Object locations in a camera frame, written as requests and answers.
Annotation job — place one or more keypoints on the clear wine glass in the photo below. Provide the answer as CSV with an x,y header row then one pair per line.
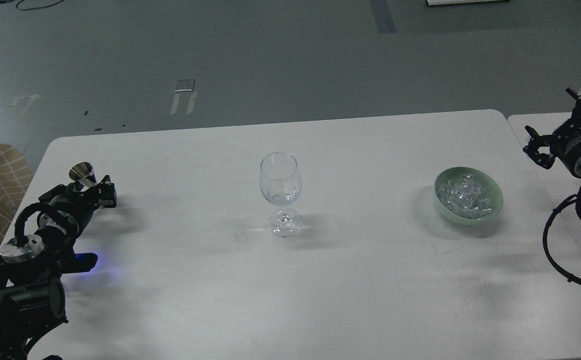
x,y
280,184

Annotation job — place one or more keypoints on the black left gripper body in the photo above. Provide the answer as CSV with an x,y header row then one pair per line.
x,y
76,208

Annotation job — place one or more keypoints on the steel cocktail jigger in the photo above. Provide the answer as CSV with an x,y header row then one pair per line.
x,y
83,176

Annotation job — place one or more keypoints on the clear ice cubes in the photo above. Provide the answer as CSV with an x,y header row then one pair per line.
x,y
466,196

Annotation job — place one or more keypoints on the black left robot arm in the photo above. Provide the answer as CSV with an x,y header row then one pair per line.
x,y
41,251

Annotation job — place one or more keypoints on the green bowl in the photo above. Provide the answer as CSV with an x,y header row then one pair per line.
x,y
452,172

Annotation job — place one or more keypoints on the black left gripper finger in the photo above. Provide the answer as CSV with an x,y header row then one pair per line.
x,y
103,194
60,194

